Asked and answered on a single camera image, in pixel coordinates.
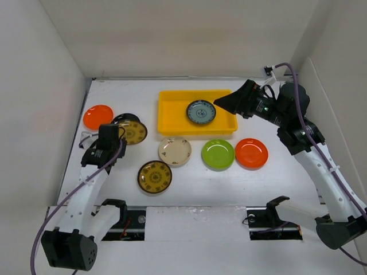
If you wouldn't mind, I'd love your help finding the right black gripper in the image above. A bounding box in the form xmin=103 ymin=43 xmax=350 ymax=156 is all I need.
xmin=214 ymin=79 xmax=288 ymax=127

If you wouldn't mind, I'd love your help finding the black plate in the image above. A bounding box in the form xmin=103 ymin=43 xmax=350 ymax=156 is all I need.
xmin=111 ymin=113 xmax=140 ymax=124

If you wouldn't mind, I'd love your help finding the cream plate with drawings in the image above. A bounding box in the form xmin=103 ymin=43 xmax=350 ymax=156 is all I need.
xmin=158 ymin=136 xmax=192 ymax=166

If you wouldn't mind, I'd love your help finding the green plate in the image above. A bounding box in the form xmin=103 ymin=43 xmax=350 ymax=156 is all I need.
xmin=201 ymin=139 xmax=235 ymax=170

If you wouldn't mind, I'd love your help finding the orange plate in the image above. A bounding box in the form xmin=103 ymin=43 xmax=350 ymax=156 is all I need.
xmin=83 ymin=104 xmax=114 ymax=131
xmin=235 ymin=138 xmax=269 ymax=169

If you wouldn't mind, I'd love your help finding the blue white porcelain plate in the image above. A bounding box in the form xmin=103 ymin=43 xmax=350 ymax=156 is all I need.
xmin=186 ymin=100 xmax=216 ymax=125

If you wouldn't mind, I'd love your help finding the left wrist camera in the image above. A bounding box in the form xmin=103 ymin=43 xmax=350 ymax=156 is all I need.
xmin=78 ymin=131 xmax=98 ymax=150

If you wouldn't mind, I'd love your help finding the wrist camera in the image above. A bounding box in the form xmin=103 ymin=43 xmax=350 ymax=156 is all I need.
xmin=262 ymin=66 xmax=276 ymax=86
xmin=78 ymin=131 xmax=98 ymax=150

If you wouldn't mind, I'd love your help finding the aluminium rail right side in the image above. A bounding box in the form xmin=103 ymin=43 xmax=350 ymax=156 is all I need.
xmin=284 ymin=74 xmax=298 ymax=85

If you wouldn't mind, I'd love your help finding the front mounting rail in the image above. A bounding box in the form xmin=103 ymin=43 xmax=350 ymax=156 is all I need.
xmin=103 ymin=206 xmax=302 ymax=242

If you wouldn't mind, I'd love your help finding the yellow plastic bin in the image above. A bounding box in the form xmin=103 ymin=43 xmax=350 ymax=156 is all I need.
xmin=157 ymin=89 xmax=238 ymax=136

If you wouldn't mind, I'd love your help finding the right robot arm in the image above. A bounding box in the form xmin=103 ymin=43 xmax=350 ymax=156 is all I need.
xmin=214 ymin=80 xmax=366 ymax=250

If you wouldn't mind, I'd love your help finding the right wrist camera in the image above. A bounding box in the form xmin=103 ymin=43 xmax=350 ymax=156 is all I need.
xmin=262 ymin=66 xmax=276 ymax=86

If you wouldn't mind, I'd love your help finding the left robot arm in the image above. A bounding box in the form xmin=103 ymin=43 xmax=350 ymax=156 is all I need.
xmin=41 ymin=124 xmax=128 ymax=271

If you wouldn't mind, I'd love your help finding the yellow patterned plate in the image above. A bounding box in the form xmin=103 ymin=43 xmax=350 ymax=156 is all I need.
xmin=137 ymin=160 xmax=173 ymax=195
xmin=118 ymin=120 xmax=147 ymax=145

